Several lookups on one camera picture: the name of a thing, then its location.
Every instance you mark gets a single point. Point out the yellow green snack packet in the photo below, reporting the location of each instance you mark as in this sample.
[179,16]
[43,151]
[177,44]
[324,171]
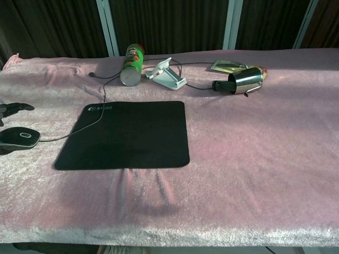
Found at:
[230,66]

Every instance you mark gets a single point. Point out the dark curtain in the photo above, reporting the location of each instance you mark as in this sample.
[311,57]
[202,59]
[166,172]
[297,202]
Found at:
[172,23]

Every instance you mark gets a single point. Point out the stainless steel cup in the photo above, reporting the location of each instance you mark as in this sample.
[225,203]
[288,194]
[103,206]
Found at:
[245,79]

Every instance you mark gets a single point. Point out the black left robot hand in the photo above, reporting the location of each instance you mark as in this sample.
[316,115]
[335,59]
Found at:
[10,108]

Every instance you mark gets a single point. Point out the grey window frame post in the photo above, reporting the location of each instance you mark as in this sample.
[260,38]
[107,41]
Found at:
[306,23]
[107,26]
[231,25]

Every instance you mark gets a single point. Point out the green Pringles chip can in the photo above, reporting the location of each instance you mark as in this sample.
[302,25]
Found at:
[131,66]

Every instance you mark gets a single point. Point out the black object inside cup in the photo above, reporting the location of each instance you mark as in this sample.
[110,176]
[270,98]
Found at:
[222,85]

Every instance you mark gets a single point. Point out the pink plush table cloth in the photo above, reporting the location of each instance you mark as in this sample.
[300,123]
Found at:
[238,158]

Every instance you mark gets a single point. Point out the black square mouse pad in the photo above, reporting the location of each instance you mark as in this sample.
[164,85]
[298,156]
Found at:
[124,135]

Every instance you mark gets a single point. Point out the white folding phone stand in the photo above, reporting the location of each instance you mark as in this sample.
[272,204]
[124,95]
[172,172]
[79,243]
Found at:
[169,75]

